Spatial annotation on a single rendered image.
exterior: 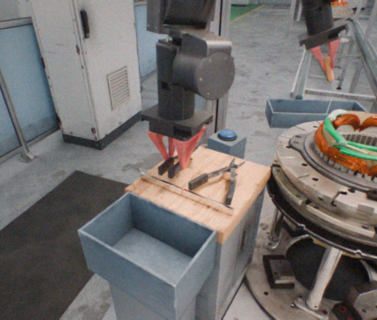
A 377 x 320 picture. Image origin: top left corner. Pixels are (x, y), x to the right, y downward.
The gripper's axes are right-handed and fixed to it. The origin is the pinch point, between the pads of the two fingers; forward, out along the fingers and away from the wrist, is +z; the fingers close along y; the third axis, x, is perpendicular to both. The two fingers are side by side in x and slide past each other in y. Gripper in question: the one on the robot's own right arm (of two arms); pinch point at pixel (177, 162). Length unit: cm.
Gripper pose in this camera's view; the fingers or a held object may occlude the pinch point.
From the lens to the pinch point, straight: 51.5
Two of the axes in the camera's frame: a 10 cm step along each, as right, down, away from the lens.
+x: 5.1, -4.5, 7.3
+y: 8.6, 2.8, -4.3
